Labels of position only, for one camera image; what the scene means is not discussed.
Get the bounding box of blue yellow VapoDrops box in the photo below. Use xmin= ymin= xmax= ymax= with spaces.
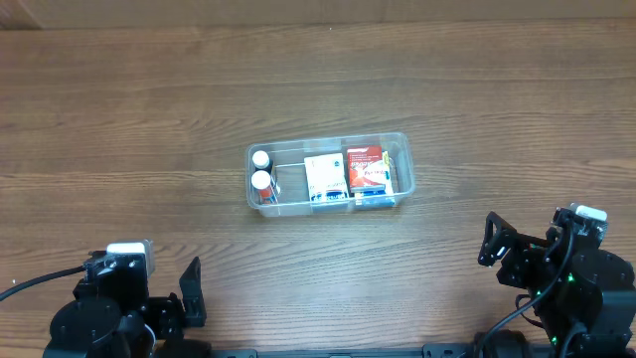
xmin=353 ymin=151 xmax=396 ymax=207

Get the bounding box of orange bottle white cap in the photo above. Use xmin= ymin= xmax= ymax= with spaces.
xmin=250 ymin=170 xmax=278 ymax=205

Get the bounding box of dark bottle white cap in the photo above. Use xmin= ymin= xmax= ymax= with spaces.
xmin=251 ymin=150 xmax=274 ymax=174

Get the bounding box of red orange medicine box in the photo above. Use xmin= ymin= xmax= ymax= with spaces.
xmin=347 ymin=145 xmax=390 ymax=194

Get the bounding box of white bandage box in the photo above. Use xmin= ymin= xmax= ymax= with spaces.
xmin=304 ymin=153 xmax=349 ymax=203

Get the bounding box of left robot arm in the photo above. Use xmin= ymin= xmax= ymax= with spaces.
xmin=43 ymin=240 xmax=213 ymax=358

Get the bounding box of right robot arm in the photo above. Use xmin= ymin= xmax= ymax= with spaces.
xmin=472 ymin=203 xmax=635 ymax=357

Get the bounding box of clear plastic container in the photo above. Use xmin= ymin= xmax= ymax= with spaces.
xmin=245 ymin=132 xmax=415 ymax=217

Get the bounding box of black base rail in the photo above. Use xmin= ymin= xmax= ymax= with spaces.
xmin=210 ymin=343 xmax=473 ymax=358

